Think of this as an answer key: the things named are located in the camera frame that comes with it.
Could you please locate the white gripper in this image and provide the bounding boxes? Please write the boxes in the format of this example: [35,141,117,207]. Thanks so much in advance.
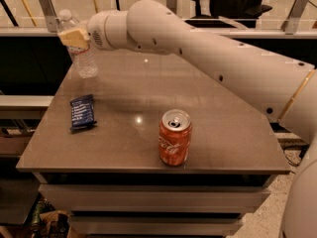
[57,11,113,50]

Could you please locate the clear plastic water bottle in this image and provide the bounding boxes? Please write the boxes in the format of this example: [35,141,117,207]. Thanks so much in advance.
[57,9,98,78]

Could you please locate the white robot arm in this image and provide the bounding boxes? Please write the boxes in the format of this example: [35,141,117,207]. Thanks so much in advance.
[58,0,317,238]

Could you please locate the blue rxbar wrapper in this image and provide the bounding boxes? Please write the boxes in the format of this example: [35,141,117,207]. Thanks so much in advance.
[70,94,97,131]

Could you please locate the orange coca-cola can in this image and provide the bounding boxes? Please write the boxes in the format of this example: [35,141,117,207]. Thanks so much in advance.
[158,109,192,167]

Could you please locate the grey drawer cabinet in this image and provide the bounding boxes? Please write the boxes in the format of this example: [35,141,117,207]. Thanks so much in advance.
[33,172,276,238]

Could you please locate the black office chair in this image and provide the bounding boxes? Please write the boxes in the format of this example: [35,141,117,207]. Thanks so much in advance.
[186,0,272,28]

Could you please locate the glass railing with metal brackets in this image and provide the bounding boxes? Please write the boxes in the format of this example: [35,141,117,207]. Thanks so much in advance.
[0,0,317,35]

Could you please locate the clutter boxes on floor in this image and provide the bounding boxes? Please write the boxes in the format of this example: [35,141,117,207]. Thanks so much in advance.
[0,200,86,238]

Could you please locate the black power adapter cable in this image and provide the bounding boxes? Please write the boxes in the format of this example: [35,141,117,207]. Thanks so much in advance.
[282,144,310,168]

